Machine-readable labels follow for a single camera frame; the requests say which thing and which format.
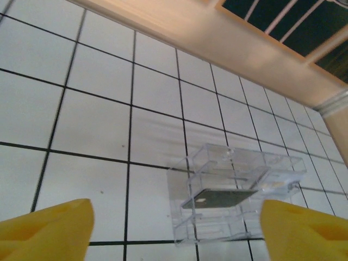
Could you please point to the aluminium frame post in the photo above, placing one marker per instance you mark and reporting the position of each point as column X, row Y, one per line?
column 334, row 103

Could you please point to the dark credit card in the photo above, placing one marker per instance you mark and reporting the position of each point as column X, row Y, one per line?
column 220, row 198

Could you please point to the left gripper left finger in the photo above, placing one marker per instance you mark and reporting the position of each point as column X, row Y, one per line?
column 46, row 233

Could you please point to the clear acrylic organizer box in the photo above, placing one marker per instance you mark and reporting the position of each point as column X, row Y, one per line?
column 244, row 223

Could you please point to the silver credit card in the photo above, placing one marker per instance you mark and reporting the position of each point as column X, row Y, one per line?
column 274, row 186

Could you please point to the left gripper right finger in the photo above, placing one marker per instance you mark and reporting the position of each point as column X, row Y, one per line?
column 304, row 236

